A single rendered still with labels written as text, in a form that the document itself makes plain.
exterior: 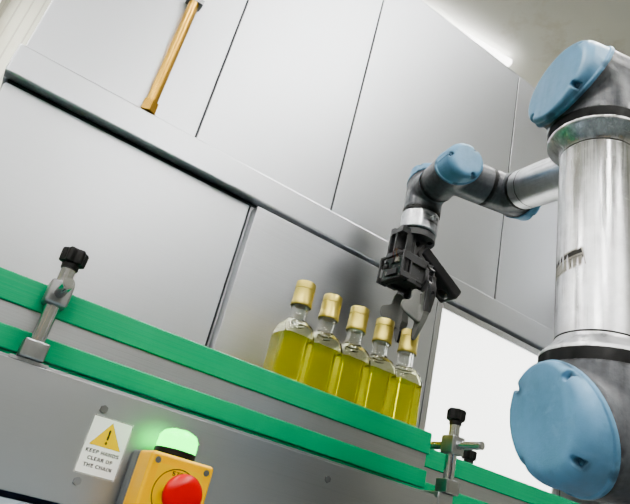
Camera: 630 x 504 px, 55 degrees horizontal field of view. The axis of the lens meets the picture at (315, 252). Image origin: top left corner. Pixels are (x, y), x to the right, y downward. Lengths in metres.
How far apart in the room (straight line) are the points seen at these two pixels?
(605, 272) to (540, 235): 1.09
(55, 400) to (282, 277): 0.56
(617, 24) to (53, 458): 4.50
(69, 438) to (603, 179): 0.64
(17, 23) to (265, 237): 4.25
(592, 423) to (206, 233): 0.76
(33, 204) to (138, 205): 0.17
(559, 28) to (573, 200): 4.09
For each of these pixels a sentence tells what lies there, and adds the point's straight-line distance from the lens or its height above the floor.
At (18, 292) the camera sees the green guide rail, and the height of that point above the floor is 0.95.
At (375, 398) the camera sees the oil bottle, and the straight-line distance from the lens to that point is 1.05.
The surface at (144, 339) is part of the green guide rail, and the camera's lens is 0.76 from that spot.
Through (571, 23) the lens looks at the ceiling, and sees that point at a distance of 4.78.
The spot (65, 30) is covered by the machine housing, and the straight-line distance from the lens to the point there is 1.22.
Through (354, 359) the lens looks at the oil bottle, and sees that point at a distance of 1.03.
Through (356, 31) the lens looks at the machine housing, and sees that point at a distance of 1.57.
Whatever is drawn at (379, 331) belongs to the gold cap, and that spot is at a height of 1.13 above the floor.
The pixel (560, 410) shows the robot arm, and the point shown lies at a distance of 0.62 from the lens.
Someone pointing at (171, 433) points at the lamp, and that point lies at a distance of 0.69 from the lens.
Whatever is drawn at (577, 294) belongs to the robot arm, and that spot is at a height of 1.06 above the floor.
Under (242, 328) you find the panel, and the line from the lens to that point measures 1.10.
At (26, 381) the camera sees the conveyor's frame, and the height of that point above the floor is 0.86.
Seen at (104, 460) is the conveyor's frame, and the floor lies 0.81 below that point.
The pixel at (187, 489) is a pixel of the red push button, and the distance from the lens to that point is 0.64.
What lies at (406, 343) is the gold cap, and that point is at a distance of 1.12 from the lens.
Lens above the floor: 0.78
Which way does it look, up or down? 25 degrees up
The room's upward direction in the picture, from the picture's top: 14 degrees clockwise
